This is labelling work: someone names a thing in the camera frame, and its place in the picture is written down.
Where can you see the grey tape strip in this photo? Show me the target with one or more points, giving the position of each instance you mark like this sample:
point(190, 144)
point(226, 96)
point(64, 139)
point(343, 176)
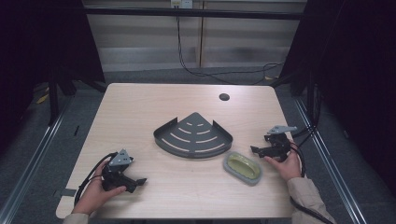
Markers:
point(65, 192)

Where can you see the black curtain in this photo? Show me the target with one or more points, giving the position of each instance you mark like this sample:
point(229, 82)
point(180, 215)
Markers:
point(37, 46)
point(355, 77)

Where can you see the aluminium floor rail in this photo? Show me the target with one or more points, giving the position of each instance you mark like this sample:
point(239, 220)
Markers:
point(31, 161)
point(330, 161)

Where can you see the black metal stand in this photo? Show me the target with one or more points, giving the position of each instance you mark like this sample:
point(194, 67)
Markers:
point(53, 99)

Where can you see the black horizontal frame bar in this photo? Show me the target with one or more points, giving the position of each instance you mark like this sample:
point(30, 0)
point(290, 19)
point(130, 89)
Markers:
point(193, 13)

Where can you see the white wall power outlet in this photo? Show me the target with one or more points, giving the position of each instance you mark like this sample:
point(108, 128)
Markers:
point(181, 3)

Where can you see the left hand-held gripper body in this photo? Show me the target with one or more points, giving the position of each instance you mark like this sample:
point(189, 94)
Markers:
point(116, 174)

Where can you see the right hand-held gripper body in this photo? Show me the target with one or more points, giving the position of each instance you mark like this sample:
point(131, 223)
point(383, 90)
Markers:
point(278, 143)

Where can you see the yellow floor scrap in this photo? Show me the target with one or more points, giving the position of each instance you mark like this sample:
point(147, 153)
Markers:
point(42, 99)

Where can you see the person's left hand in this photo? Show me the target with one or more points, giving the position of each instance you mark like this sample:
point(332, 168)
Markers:
point(93, 194)

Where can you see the dark grey corner shelf rack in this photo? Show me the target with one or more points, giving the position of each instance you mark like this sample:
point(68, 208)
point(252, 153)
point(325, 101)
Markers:
point(193, 137)

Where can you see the grey and green soap dish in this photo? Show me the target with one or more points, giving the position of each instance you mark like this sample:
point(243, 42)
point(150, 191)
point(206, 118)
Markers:
point(243, 168)

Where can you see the person's right hand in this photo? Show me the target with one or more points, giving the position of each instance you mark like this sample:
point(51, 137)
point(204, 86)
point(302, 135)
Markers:
point(288, 168)

